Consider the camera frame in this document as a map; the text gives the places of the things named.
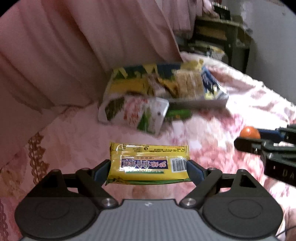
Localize shallow box with colourful lining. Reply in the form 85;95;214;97
103;59;229;109

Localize pink hanging clothes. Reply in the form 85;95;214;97
162;0;219;38

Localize pink draped curtain sheet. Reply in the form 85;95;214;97
0;0;193;167

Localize white vegetable snack pouch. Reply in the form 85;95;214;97
98;95;169;136

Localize small orange tangerine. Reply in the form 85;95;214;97
239;126;261;139

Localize black box on desk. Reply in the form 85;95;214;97
213;2;231;21

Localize dark wooden desk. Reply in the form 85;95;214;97
178;17;252;73

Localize floral pink bedspread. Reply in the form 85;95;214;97
1;58;295;240

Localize yellow green snack packet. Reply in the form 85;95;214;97
107;143;190;185

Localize dark blue powder sachet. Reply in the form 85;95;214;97
201;65;224;99

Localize puffed rice cake pack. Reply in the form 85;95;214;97
174;70;204;99

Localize clear cracker bar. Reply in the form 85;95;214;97
147;74;169;98

